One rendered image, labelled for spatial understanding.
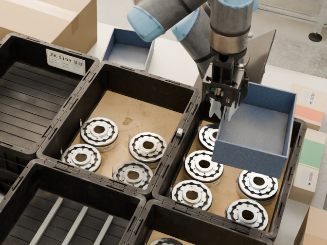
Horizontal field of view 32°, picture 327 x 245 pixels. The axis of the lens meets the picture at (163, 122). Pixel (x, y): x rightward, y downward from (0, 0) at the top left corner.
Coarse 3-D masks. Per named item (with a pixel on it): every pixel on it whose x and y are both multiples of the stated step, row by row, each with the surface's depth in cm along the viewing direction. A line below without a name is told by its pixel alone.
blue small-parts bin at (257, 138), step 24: (264, 96) 129; (288, 96) 128; (240, 120) 129; (264, 120) 129; (288, 120) 129; (216, 144) 116; (240, 144) 124; (264, 144) 124; (288, 144) 116; (240, 168) 119; (264, 168) 117
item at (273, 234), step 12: (192, 108) 151; (192, 120) 148; (300, 120) 151; (300, 132) 148; (180, 144) 142; (300, 144) 145; (168, 168) 136; (288, 180) 138; (156, 192) 131; (288, 192) 134; (180, 204) 130; (216, 216) 128; (276, 216) 129; (240, 228) 126; (252, 228) 126; (276, 228) 126
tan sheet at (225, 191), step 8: (200, 128) 160; (192, 144) 155; (192, 152) 153; (184, 160) 151; (224, 168) 150; (232, 168) 151; (224, 176) 148; (232, 176) 149; (176, 184) 146; (224, 184) 147; (232, 184) 147; (280, 184) 148; (216, 192) 145; (224, 192) 145; (232, 192) 145; (216, 200) 143; (224, 200) 143; (232, 200) 143; (216, 208) 141; (224, 208) 141; (264, 208) 142; (272, 208) 143; (224, 216) 140
